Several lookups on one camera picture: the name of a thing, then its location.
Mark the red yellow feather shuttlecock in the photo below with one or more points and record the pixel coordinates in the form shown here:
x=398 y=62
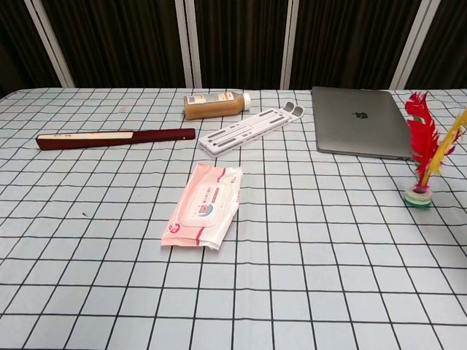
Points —
x=421 y=135

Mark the white folding laptop stand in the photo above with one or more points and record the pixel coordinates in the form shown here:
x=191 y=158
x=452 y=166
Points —
x=237 y=135

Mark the pink wet wipes pack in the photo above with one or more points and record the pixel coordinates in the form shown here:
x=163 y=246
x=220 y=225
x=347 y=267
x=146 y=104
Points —
x=204 y=208

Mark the brown drink bottle white cap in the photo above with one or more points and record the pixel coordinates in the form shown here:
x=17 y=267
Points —
x=211 y=107

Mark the dark red folded fan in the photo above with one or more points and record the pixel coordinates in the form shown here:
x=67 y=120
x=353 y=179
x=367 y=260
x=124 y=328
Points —
x=146 y=138

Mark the grey closed laptop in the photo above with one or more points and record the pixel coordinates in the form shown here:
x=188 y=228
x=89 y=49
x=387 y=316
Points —
x=350 y=127

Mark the white blue checked tablecloth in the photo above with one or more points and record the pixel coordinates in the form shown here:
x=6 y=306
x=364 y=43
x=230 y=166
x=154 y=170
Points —
x=109 y=255

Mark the black screen panel white frame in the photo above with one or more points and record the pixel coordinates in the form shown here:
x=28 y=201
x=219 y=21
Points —
x=445 y=43
x=22 y=43
x=346 y=43
x=241 y=43
x=116 y=43

